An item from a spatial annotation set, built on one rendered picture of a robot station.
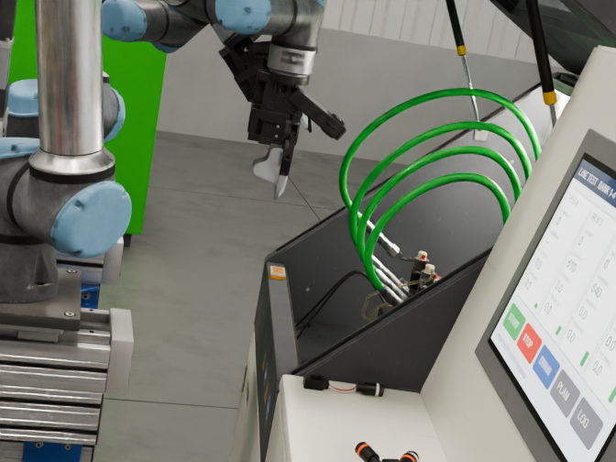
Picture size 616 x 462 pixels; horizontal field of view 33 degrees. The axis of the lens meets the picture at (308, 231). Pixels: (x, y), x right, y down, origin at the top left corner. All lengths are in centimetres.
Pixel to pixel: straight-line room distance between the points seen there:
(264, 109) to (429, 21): 703
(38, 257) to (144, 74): 357
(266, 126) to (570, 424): 78
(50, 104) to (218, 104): 704
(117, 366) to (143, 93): 359
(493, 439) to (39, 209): 67
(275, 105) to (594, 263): 68
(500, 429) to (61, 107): 70
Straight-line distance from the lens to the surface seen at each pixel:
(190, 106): 843
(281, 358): 176
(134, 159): 522
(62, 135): 143
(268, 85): 173
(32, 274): 160
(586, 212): 135
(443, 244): 230
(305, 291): 229
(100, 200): 144
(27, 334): 163
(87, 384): 166
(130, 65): 512
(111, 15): 189
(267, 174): 175
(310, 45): 171
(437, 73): 880
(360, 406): 157
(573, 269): 132
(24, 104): 204
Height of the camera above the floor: 161
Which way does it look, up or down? 15 degrees down
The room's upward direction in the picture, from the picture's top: 11 degrees clockwise
